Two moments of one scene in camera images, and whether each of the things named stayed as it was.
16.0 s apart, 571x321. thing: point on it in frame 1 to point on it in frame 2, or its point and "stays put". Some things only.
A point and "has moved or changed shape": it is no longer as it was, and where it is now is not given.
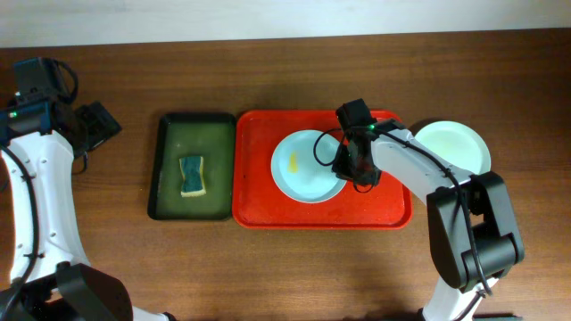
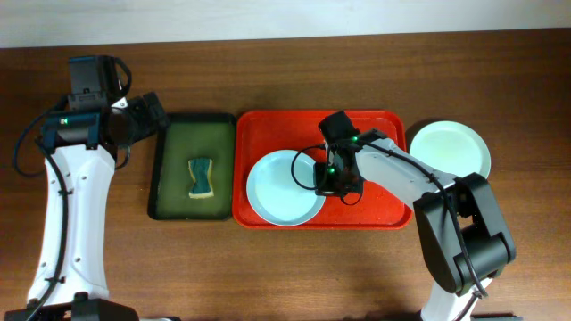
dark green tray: [183, 135] stays put
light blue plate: [298, 174] has moved or changed shape
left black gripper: [98, 126] to [149, 112]
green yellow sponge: [193, 171] has moved or changed shape
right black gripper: [372, 177] to [323, 189]
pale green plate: [458, 144] stays put
